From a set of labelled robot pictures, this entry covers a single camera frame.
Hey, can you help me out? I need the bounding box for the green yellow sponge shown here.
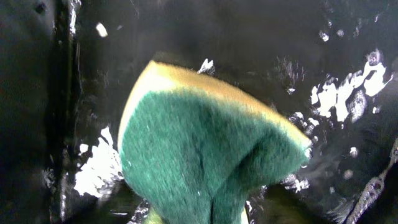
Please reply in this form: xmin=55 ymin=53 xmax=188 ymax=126
xmin=118 ymin=61 xmax=311 ymax=223

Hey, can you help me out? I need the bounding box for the black rectangular tray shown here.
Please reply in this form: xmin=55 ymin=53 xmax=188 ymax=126
xmin=1 ymin=0 xmax=397 ymax=223

